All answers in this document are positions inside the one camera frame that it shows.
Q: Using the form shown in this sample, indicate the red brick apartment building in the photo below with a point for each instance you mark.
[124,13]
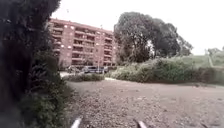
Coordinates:
[83,43]

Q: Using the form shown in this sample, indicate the robot's own part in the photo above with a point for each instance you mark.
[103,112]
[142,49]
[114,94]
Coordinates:
[76,123]
[141,124]

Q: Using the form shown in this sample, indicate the gravel dirt path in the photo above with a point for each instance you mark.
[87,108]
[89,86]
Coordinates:
[140,100]

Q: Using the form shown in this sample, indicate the parked car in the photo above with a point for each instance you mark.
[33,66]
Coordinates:
[91,69]

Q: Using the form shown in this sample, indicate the dark bush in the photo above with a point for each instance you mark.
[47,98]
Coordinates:
[23,60]

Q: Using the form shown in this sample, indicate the low green shrub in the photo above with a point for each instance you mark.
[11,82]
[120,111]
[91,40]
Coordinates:
[85,77]

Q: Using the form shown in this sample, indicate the green bushes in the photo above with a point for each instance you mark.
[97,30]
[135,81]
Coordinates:
[166,70]

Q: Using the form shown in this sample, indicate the large dark green tree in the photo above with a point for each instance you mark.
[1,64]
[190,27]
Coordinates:
[143,36]

